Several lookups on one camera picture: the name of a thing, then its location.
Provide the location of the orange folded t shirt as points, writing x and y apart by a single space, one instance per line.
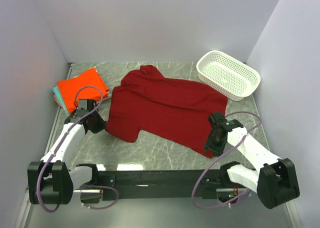
87 85

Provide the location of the dark red t shirt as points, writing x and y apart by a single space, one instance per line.
174 109

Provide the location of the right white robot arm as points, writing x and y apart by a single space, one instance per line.
272 178

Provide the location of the white plastic basket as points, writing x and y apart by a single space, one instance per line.
227 75

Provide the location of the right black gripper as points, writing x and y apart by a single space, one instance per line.
217 151

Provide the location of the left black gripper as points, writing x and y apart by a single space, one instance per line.
101 125

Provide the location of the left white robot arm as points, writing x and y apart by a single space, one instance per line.
50 182

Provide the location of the black base beam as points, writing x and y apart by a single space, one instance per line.
155 184

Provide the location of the teal folded t shirt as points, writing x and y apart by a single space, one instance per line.
61 100

